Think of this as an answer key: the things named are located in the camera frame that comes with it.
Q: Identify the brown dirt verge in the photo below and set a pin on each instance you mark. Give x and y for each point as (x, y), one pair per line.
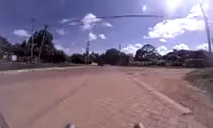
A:
(197, 103)

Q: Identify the robot's own part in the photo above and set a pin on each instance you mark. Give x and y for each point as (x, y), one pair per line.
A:
(139, 125)
(70, 126)

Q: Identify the grass patch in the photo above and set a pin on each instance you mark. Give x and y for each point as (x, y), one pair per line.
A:
(204, 77)

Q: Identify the pale kerb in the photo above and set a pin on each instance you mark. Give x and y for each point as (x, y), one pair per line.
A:
(37, 69)

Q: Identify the grey road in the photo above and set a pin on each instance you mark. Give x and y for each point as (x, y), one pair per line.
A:
(24, 66)

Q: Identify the row of trees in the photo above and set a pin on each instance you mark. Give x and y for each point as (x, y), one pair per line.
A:
(114, 57)

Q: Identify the tall leaning pole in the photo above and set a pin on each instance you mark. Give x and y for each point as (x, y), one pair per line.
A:
(207, 30)

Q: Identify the red brick road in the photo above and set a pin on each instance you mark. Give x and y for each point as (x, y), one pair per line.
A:
(90, 96)

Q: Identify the pale kerb strip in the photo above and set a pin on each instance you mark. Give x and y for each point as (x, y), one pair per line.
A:
(160, 96)

